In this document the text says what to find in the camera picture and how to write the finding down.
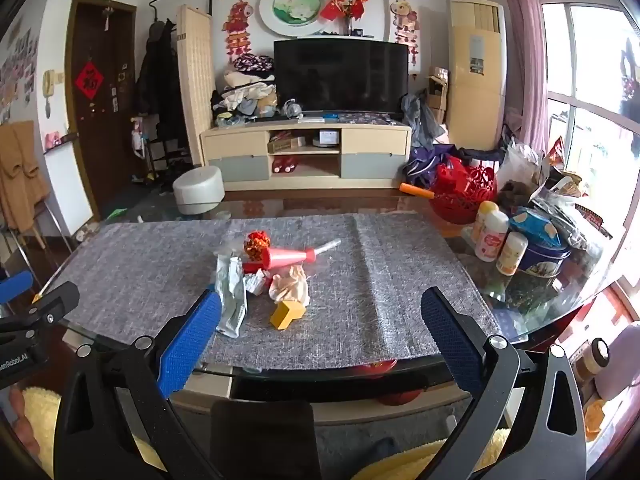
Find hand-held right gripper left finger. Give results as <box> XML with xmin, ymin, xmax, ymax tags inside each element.
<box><xmin>52</xmin><ymin>287</ymin><xmax>223</xmax><ymax>480</ymax></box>

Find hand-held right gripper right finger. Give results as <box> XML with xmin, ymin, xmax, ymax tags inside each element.
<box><xmin>421</xmin><ymin>287</ymin><xmax>587</xmax><ymax>480</ymax></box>

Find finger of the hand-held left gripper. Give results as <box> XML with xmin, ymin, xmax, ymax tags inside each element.
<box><xmin>0</xmin><ymin>281</ymin><xmax>81</xmax><ymax>343</ymax></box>
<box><xmin>0</xmin><ymin>271</ymin><xmax>35</xmax><ymax>306</ymax></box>

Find red ribbed cone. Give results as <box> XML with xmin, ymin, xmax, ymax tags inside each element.
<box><xmin>261</xmin><ymin>245</ymin><xmax>319</xmax><ymax>270</ymax></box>

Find person's left hand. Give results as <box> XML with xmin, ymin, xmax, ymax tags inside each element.
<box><xmin>7</xmin><ymin>389</ymin><xmax>28</xmax><ymax>443</ymax></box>

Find blue white crumpled wrapper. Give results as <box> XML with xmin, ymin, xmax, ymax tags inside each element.
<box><xmin>215</xmin><ymin>254</ymin><xmax>249</xmax><ymax>339</ymax></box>

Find small silver candy wrapper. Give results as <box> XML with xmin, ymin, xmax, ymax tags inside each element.
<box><xmin>243</xmin><ymin>270</ymin><xmax>274</xmax><ymax>297</ymax></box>

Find grey woven table mat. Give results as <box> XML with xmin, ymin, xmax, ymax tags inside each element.
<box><xmin>57</xmin><ymin>212</ymin><xmax>503</xmax><ymax>372</ymax></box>

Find yellow plastic block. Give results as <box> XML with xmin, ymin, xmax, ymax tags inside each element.
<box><xmin>269</xmin><ymin>300</ymin><xmax>306</xmax><ymax>331</ymax></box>

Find small white bottle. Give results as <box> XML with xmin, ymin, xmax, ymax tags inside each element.
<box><xmin>496</xmin><ymin>232</ymin><xmax>529</xmax><ymax>276</ymax></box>

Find crumpled pale pink paper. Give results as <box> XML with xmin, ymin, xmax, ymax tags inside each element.
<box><xmin>268</xmin><ymin>264</ymin><xmax>311</xmax><ymax>307</ymax></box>

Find red gold crumpled bag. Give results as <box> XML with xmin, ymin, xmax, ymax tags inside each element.
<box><xmin>243</xmin><ymin>230</ymin><xmax>271</xmax><ymax>262</ymax></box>

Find whiteboard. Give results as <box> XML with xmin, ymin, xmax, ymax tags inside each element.
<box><xmin>44</xmin><ymin>132</ymin><xmax>97</xmax><ymax>242</ymax></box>

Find blue round tin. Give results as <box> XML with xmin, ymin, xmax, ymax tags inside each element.
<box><xmin>520</xmin><ymin>241</ymin><xmax>574</xmax><ymax>279</ymax></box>

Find black chair backrest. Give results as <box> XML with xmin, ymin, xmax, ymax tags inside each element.
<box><xmin>210</xmin><ymin>400</ymin><xmax>322</xmax><ymax>480</ymax></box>

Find white bottle yellow cap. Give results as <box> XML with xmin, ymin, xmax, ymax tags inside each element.
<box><xmin>472</xmin><ymin>201</ymin><xmax>501</xmax><ymax>241</ymax></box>

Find blue tissue pack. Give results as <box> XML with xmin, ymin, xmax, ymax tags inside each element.
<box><xmin>510</xmin><ymin>207</ymin><xmax>561</xmax><ymax>249</ymax></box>

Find red openwork basket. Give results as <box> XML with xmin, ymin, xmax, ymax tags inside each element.
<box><xmin>429</xmin><ymin>157</ymin><xmax>499</xmax><ymax>225</ymax></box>

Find white round stool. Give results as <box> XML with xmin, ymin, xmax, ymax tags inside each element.
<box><xmin>172</xmin><ymin>167</ymin><xmax>226</xmax><ymax>216</ymax></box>

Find dark brown door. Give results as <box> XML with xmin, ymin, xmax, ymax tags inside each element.
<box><xmin>65</xmin><ymin>0</ymin><xmax>138</xmax><ymax>207</ymax></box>

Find purple bag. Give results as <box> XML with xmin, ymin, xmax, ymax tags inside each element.
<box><xmin>404</xmin><ymin>144</ymin><xmax>452</xmax><ymax>187</ymax></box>

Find lilac round seat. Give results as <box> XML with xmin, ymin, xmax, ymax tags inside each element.
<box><xmin>595</xmin><ymin>322</ymin><xmax>640</xmax><ymax>402</ymax></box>

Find pile of plastic bags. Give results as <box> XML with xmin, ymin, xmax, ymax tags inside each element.
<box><xmin>495</xmin><ymin>137</ymin><xmax>614</xmax><ymax>262</ymax></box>

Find beige grey TV cabinet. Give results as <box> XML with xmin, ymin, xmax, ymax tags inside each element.
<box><xmin>200</xmin><ymin>121</ymin><xmax>413</xmax><ymax>192</ymax></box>

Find flat box in cabinet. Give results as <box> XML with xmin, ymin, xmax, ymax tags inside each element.
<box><xmin>267</xmin><ymin>132</ymin><xmax>306</xmax><ymax>154</ymax></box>

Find grey garment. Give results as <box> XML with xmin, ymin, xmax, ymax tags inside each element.
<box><xmin>400</xmin><ymin>94</ymin><xmax>447</xmax><ymax>152</ymax></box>

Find red diamond door sign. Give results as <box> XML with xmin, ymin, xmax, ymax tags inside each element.
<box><xmin>75</xmin><ymin>61</ymin><xmax>105</xmax><ymax>103</ymax></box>

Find brown cardboard box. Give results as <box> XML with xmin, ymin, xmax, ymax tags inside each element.
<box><xmin>426</xmin><ymin>66</ymin><xmax>451</xmax><ymax>126</ymax></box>

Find dark coats on rack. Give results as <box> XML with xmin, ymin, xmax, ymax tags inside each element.
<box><xmin>136</xmin><ymin>19</ymin><xmax>189</xmax><ymax>161</ymax></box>

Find beige woven folding screen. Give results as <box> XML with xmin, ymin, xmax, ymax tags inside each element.
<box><xmin>176</xmin><ymin>4</ymin><xmax>217</xmax><ymax>167</ymax></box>

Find pile of clothes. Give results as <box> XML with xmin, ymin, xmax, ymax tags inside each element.
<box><xmin>210</xmin><ymin>54</ymin><xmax>279</xmax><ymax>127</ymax></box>

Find black television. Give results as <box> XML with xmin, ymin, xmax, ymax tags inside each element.
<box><xmin>273</xmin><ymin>37</ymin><xmax>410</xmax><ymax>115</ymax></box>

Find pink curtain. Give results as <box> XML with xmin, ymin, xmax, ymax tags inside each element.
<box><xmin>495</xmin><ymin>0</ymin><xmax>552</xmax><ymax>152</ymax></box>

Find window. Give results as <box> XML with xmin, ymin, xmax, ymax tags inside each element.
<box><xmin>529</xmin><ymin>0</ymin><xmax>640</xmax><ymax>286</ymax></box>

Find red flags and flowers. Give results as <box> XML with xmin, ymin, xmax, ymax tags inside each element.
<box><xmin>320</xmin><ymin>0</ymin><xmax>370</xmax><ymax>37</ymax></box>

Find orange handled tool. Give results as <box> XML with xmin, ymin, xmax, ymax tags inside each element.
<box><xmin>399</xmin><ymin>183</ymin><xmax>436</xmax><ymax>200</ymax></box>

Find wall photo collage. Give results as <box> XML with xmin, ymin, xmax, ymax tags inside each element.
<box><xmin>0</xmin><ymin>20</ymin><xmax>40</xmax><ymax>126</ymax></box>

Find red hanging wall ornament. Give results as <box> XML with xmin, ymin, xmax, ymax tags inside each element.
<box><xmin>222</xmin><ymin>0</ymin><xmax>254</xmax><ymax>67</ymax></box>

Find pink hanging wall ornament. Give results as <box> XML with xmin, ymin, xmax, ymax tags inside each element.
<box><xmin>390</xmin><ymin>0</ymin><xmax>421</xmax><ymax>67</ymax></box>

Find round framed wall painting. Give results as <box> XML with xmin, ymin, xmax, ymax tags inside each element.
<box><xmin>258</xmin><ymin>0</ymin><xmax>326</xmax><ymax>39</ymax></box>

